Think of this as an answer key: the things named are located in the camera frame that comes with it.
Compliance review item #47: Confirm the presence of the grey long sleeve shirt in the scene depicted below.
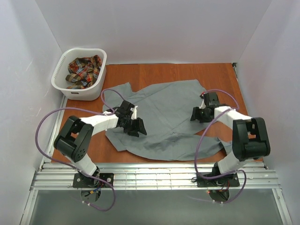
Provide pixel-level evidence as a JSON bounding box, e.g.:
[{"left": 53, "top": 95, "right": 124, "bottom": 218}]
[{"left": 102, "top": 79, "right": 237, "bottom": 162}]

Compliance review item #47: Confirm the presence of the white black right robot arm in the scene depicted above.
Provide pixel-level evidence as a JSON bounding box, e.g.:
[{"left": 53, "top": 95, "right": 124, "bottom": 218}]
[{"left": 191, "top": 89, "right": 270, "bottom": 180}]

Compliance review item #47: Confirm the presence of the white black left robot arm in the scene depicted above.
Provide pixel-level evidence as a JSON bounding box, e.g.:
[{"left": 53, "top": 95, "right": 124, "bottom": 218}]
[{"left": 53, "top": 100, "right": 147, "bottom": 177}]

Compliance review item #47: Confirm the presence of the plaid long sleeve shirt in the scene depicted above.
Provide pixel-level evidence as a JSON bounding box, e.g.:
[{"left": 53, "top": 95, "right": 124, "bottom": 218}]
[{"left": 65, "top": 55, "right": 102, "bottom": 89}]

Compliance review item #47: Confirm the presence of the white plastic laundry basket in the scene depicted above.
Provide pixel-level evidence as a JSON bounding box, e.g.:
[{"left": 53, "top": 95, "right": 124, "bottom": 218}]
[{"left": 51, "top": 48, "right": 107, "bottom": 101}]

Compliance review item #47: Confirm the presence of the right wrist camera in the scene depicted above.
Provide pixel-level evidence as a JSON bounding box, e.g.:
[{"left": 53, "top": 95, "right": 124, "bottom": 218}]
[{"left": 199, "top": 92, "right": 209, "bottom": 109}]

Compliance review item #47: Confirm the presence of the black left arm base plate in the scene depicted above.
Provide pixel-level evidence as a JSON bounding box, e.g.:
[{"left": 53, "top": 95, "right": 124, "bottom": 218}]
[{"left": 72, "top": 173, "right": 114, "bottom": 188}]

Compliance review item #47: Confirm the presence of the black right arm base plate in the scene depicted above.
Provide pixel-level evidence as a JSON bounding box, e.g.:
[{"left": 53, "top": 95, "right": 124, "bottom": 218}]
[{"left": 195, "top": 173, "right": 240, "bottom": 188}]

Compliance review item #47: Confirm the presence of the aluminium rail frame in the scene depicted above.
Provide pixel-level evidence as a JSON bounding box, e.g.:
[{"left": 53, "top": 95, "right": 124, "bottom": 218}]
[{"left": 20, "top": 162, "right": 292, "bottom": 225}]

